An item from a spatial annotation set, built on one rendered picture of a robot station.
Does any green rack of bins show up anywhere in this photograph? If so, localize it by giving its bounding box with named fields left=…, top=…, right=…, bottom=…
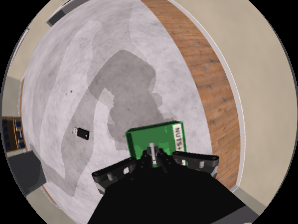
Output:
left=125, top=121, right=187, bottom=160

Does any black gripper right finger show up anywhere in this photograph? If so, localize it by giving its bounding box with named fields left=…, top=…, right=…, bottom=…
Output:
left=154, top=146, right=219, bottom=178

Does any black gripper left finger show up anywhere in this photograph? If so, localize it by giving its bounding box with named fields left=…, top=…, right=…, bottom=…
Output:
left=91, top=147, right=154, bottom=195

